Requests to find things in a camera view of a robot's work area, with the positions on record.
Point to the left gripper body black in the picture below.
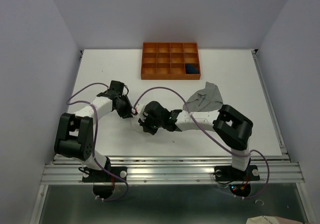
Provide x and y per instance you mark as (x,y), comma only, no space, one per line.
(122,106)

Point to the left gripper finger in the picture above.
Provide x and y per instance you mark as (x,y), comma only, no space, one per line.
(123,113)
(128,107)

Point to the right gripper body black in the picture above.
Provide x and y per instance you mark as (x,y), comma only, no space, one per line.
(149,121)

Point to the white pink grey underwear pile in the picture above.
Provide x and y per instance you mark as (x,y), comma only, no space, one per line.
(136,126)

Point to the navy blue underwear white trim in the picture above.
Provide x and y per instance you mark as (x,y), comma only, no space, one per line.
(190,69)

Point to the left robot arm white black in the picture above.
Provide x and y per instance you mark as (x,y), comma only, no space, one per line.
(77,132)

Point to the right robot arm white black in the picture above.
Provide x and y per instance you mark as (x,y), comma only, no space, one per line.
(229,124)

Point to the orange compartment tray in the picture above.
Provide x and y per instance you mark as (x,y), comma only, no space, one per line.
(166,60)

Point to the white pink bag corner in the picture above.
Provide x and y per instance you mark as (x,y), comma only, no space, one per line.
(270,220)

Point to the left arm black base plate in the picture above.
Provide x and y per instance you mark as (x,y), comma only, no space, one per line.
(99,176)

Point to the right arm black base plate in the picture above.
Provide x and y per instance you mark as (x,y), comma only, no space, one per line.
(226,173)

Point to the aluminium rail frame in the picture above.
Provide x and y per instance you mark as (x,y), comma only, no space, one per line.
(177,189)

